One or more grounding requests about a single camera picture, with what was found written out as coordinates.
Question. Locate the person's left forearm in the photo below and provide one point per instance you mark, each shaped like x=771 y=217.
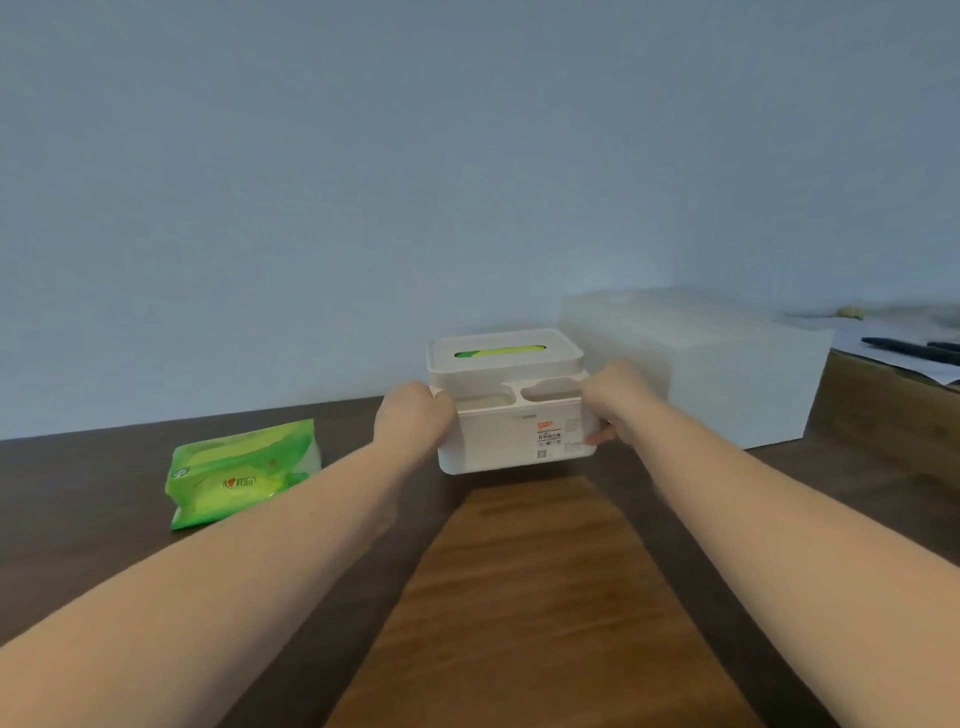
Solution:
x=202 y=577

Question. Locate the black pen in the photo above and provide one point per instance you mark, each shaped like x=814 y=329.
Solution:
x=907 y=349

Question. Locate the white paper sheet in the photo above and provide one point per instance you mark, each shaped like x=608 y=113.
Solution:
x=900 y=341

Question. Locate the person's left hand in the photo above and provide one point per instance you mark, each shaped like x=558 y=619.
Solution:
x=409 y=421

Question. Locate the person's right hand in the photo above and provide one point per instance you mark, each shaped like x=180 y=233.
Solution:
x=615 y=394

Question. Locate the green tissue pack inside box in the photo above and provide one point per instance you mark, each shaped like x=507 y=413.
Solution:
x=499 y=349

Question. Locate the white tissue box organizer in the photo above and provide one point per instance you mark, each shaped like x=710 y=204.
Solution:
x=517 y=420

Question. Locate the person's left fingers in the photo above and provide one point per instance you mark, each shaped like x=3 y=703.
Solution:
x=444 y=412

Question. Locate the person's right thumb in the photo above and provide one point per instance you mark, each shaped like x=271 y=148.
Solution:
x=600 y=436

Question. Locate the translucent white storage box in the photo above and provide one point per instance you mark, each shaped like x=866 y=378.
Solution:
x=705 y=360

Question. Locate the person's right forearm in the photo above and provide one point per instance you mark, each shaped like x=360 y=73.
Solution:
x=795 y=555

